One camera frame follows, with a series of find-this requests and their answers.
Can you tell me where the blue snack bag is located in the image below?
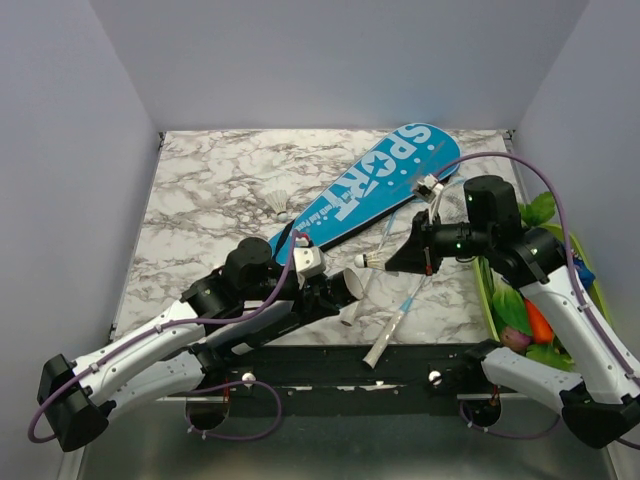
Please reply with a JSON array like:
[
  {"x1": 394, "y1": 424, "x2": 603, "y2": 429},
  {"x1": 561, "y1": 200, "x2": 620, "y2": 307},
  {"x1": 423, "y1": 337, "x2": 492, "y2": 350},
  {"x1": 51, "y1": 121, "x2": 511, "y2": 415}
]
[{"x1": 571, "y1": 248, "x2": 595, "y2": 289}]

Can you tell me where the white feather shuttlecock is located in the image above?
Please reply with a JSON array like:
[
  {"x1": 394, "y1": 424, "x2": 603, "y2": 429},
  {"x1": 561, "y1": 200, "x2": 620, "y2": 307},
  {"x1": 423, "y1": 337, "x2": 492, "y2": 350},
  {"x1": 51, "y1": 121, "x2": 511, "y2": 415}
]
[{"x1": 265, "y1": 189, "x2": 289, "y2": 222}]

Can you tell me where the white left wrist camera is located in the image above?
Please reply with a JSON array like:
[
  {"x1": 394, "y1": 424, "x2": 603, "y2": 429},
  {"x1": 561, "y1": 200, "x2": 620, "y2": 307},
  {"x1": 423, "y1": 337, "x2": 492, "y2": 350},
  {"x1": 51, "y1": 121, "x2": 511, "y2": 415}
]
[{"x1": 293, "y1": 246, "x2": 326, "y2": 279}]

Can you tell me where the blue racket bag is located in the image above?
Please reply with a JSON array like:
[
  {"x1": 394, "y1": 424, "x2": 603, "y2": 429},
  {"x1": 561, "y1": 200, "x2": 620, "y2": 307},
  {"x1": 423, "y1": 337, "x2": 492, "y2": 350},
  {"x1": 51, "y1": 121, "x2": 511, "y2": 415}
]
[{"x1": 293, "y1": 123, "x2": 461, "y2": 251}]

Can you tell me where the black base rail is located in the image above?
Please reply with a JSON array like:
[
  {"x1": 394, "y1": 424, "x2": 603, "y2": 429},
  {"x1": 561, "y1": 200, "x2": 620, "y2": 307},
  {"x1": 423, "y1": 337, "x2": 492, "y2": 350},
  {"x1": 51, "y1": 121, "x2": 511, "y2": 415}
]
[{"x1": 196, "y1": 344, "x2": 496, "y2": 418}]

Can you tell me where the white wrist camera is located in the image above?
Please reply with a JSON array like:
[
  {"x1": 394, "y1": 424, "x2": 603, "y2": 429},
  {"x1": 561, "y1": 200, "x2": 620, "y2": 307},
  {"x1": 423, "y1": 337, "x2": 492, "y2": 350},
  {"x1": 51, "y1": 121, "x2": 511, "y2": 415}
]
[
  {"x1": 412, "y1": 174, "x2": 444, "y2": 222},
  {"x1": 293, "y1": 246, "x2": 326, "y2": 279}
]

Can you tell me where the purple cable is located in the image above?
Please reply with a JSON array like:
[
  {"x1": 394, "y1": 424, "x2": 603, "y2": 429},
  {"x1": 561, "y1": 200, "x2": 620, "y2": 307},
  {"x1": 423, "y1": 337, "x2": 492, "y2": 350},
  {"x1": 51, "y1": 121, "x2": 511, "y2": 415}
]
[
  {"x1": 434, "y1": 151, "x2": 640, "y2": 451},
  {"x1": 27, "y1": 229, "x2": 309, "y2": 444}
]

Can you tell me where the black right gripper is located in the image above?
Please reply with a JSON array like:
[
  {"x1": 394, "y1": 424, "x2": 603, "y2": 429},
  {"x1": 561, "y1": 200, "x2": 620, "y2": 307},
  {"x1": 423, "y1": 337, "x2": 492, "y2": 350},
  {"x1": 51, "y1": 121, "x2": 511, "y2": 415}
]
[{"x1": 385, "y1": 208, "x2": 493, "y2": 275}]

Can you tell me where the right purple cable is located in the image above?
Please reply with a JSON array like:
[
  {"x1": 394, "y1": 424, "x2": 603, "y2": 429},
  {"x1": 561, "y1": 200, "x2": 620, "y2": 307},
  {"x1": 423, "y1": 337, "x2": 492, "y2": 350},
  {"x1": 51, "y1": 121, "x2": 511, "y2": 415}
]
[{"x1": 434, "y1": 151, "x2": 640, "y2": 451}]

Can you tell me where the badminton racket left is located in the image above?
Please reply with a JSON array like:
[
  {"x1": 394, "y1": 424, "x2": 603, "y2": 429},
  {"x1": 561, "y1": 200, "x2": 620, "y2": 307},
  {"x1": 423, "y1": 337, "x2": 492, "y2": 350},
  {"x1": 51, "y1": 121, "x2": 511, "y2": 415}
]
[{"x1": 340, "y1": 212, "x2": 397, "y2": 327}]

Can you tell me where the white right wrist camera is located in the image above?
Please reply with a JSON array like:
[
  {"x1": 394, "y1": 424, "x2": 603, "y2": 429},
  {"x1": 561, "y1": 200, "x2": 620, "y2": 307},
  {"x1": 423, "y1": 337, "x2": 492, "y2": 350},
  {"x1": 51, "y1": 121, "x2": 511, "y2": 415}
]
[{"x1": 412, "y1": 174, "x2": 444, "y2": 222}]

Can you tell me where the badminton racket right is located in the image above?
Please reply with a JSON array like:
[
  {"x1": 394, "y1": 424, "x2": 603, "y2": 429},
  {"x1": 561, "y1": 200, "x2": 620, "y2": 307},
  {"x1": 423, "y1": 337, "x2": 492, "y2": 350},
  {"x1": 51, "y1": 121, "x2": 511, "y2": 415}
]
[{"x1": 361, "y1": 177, "x2": 471, "y2": 371}]

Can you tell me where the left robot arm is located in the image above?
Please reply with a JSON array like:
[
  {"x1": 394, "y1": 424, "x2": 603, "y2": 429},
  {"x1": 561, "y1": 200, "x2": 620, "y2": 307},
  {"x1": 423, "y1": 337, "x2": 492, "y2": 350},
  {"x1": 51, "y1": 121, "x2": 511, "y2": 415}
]
[{"x1": 28, "y1": 233, "x2": 364, "y2": 452}]

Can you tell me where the purple toy onion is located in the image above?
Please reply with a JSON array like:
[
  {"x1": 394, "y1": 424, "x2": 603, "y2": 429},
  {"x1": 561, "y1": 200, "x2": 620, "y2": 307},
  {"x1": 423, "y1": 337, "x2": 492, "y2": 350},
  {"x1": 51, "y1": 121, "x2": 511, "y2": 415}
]
[{"x1": 500, "y1": 326, "x2": 532, "y2": 354}]

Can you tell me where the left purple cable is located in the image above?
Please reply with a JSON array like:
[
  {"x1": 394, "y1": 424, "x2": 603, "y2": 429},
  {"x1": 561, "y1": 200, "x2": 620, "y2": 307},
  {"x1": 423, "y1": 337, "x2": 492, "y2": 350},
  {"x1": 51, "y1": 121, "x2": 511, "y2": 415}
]
[{"x1": 27, "y1": 229, "x2": 309, "y2": 444}]

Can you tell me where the black shuttlecock tube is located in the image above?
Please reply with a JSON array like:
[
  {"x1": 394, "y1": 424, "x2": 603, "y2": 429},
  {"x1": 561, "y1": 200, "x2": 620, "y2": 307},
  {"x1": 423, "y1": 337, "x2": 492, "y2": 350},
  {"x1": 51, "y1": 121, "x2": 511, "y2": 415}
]
[{"x1": 204, "y1": 267, "x2": 367, "y2": 356}]

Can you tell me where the green plastic tray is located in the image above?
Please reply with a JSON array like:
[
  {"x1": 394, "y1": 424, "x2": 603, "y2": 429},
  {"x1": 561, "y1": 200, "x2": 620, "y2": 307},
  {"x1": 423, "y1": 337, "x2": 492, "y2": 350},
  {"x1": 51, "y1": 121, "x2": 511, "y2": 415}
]
[{"x1": 472, "y1": 222, "x2": 617, "y2": 366}]

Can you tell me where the green toy leaf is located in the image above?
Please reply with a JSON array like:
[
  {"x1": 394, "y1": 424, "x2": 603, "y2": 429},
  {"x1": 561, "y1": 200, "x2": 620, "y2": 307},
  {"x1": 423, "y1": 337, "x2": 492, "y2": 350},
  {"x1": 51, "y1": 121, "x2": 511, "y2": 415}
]
[{"x1": 518, "y1": 192, "x2": 556, "y2": 228}]

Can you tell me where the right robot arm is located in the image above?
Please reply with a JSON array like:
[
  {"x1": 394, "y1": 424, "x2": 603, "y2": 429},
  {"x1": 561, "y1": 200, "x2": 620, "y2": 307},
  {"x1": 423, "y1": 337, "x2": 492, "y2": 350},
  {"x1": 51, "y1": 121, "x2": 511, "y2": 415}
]
[{"x1": 384, "y1": 175, "x2": 639, "y2": 449}]

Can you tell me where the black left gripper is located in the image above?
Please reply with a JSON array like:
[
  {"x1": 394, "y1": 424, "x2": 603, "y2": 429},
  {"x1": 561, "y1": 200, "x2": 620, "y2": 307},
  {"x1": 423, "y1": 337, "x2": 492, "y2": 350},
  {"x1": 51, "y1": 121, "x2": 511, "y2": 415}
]
[{"x1": 241, "y1": 270, "x2": 341, "y2": 325}]

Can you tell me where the badminton racket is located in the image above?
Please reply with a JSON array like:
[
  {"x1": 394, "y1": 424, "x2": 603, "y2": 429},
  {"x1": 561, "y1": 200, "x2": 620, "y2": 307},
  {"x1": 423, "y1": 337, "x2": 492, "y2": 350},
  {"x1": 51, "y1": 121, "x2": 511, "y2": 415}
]
[
  {"x1": 340, "y1": 212, "x2": 397, "y2": 327},
  {"x1": 361, "y1": 177, "x2": 471, "y2": 371}
]

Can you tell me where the orange toy carrot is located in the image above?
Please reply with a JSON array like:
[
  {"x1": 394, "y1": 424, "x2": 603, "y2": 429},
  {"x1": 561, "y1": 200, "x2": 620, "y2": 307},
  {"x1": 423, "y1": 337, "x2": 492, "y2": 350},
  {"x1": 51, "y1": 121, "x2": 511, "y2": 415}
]
[{"x1": 524, "y1": 299, "x2": 554, "y2": 344}]

